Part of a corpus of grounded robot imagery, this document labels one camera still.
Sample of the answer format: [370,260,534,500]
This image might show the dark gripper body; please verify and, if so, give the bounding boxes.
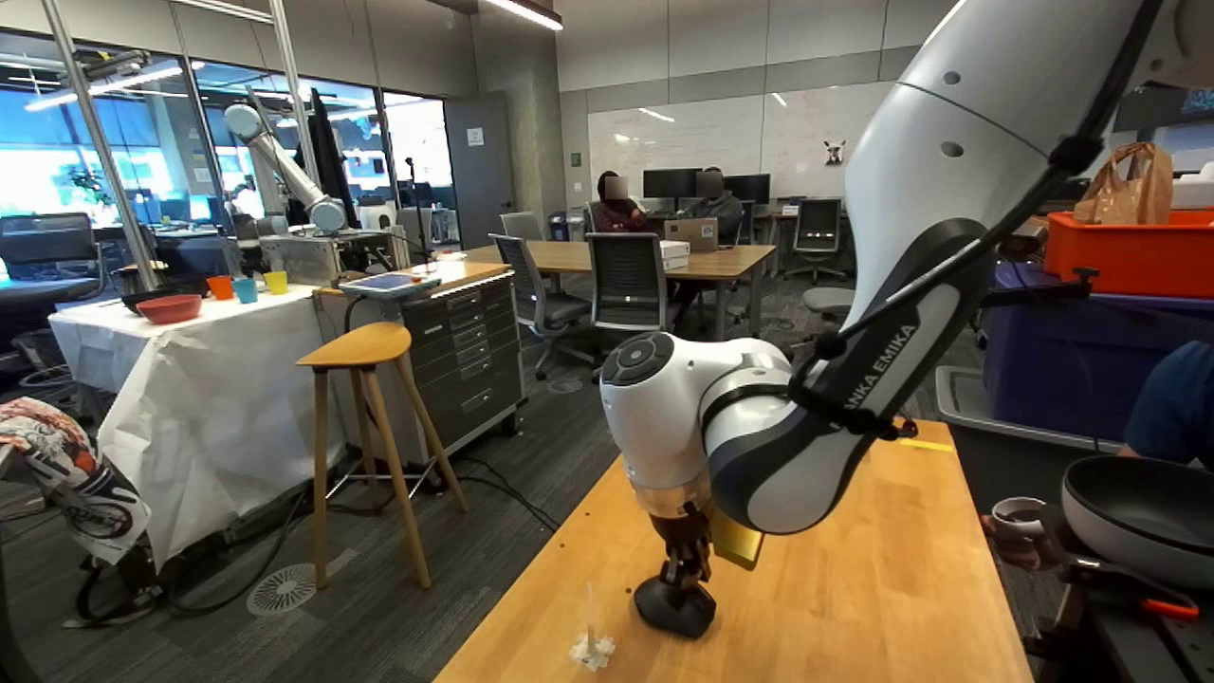
[646,500,721,561]

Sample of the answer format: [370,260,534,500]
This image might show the black computer mouse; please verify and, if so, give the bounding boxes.
[629,561,721,642]

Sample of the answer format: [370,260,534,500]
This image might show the black mesh office chair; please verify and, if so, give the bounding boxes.
[582,227,671,372]

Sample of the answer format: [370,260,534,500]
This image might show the wooden meeting table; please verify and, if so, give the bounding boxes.
[457,238,781,343]

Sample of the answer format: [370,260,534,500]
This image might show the grey metal drawer cabinet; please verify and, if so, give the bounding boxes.
[337,260,531,467]

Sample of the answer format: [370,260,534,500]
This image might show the grey swivel chair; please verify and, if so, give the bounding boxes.
[489,231,599,385]

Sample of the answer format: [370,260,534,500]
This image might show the silver laptop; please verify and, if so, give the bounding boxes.
[658,213,723,251]

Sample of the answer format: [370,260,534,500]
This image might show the black side table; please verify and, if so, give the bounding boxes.
[952,423,1214,683]

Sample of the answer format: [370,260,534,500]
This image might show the black chair by whiteboard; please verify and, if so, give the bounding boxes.
[785,199,852,284]

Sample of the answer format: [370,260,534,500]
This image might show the person in grey shirt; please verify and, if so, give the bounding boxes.
[673,162,749,247]

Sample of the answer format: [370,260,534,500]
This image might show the person in maroon top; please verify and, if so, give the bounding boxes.
[586,167,662,234]

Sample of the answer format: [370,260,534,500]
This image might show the wooden bar stool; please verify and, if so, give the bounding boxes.
[297,319,474,596]

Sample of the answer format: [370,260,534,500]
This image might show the blue plastic bin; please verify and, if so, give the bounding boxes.
[978,260,1214,446]

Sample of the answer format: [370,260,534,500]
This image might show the black frying pan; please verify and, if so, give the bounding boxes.
[1058,452,1214,599]

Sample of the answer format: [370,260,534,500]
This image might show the table with white cloth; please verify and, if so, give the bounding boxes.
[44,282,347,571]

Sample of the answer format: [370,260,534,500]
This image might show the person in blue shirt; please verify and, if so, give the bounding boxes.
[1124,337,1214,470]

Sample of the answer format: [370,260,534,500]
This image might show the orange plastic bin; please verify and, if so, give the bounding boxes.
[1038,204,1214,304]

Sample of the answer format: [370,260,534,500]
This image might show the brown paper bag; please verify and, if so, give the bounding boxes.
[1069,137,1181,231]

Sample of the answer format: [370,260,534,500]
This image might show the red bowl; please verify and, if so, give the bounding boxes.
[133,293,203,329]

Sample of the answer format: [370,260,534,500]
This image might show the patterned white cloth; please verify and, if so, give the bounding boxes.
[0,396,156,571]

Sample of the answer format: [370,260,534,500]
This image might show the slanted metal pole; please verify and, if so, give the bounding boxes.
[34,0,164,296]

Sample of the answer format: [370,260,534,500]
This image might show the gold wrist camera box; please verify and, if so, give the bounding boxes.
[700,505,771,573]

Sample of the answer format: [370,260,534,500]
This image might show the orange handled tool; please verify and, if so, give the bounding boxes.
[1065,556,1205,625]

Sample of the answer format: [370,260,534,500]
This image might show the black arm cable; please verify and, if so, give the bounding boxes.
[790,0,1169,439]

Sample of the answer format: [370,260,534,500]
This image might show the black floor cables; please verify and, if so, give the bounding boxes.
[73,470,324,629]

